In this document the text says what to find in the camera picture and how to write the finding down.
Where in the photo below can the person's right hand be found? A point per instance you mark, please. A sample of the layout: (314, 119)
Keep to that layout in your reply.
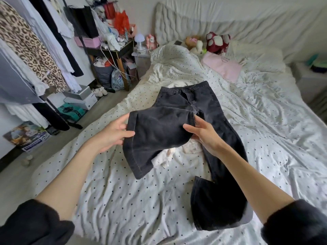
(207, 135)

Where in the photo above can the person's left hand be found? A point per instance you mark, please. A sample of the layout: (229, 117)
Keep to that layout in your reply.
(112, 135)

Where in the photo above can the cream printed garment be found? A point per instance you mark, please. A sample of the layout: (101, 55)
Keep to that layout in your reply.
(176, 153)

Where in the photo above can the dark denim jeans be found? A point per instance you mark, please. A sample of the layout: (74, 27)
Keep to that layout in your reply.
(163, 125)

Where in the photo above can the person's left forearm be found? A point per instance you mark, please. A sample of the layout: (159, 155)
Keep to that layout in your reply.
(66, 173)

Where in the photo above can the person's right forearm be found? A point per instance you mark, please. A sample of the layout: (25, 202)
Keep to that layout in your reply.
(255, 183)

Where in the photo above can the black clothes rack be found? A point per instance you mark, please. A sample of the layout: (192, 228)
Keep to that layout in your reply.
(61, 117)

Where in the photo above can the white dotted bed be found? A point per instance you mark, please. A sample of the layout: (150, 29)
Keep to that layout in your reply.
(276, 125)

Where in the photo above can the person's black left sleeve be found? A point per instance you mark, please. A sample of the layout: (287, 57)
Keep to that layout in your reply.
(33, 224)

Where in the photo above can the person's black sleeve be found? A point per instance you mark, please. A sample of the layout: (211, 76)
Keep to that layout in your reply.
(33, 224)
(296, 224)

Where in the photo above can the person's black right sleeve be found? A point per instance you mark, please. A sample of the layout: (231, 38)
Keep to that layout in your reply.
(296, 224)

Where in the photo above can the white shoe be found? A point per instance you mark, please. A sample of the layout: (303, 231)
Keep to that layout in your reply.
(103, 90)
(97, 92)

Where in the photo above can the green object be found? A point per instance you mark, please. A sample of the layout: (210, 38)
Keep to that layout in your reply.
(71, 112)

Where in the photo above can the white storage box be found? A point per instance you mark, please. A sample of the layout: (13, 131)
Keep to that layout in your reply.
(79, 97)

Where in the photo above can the grey patterned bag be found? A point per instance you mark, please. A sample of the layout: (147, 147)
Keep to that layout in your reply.
(118, 80)

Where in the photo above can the small white side cabinet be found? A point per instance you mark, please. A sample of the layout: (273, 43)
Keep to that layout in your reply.
(142, 63)

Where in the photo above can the white crumpled blanket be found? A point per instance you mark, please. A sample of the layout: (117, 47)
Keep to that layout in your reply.
(173, 61)

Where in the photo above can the dark side table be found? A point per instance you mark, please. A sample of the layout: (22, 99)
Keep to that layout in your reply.
(115, 53)

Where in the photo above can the plush toys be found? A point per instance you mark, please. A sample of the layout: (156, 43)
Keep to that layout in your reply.
(194, 46)

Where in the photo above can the white pillow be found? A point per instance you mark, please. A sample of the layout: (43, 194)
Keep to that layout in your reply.
(255, 56)

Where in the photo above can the red white plush toy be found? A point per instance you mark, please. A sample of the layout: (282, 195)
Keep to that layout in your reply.
(217, 42)

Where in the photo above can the pink box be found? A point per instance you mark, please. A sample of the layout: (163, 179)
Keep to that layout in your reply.
(88, 42)

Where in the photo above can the small white lamp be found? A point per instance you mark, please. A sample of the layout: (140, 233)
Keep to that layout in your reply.
(139, 40)

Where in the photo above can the small pink plush toy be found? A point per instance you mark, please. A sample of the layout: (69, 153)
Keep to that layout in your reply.
(152, 41)

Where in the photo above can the grey hanging garment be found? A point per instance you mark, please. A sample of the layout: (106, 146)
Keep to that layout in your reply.
(15, 81)

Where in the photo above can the red bag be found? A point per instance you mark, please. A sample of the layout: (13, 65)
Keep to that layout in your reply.
(120, 20)

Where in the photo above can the white bedside cabinet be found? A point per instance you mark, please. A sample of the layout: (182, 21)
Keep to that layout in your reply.
(309, 81)

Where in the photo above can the black hanging garment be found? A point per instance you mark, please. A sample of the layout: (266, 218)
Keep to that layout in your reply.
(56, 33)

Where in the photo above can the black bag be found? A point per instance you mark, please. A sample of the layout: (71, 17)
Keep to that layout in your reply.
(84, 20)

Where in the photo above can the leopard print hanging garment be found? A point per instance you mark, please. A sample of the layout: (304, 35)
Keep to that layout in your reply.
(30, 46)

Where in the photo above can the green bottle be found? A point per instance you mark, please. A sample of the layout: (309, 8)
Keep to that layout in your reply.
(311, 59)

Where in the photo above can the dark small box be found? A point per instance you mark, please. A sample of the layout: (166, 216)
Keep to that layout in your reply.
(319, 66)

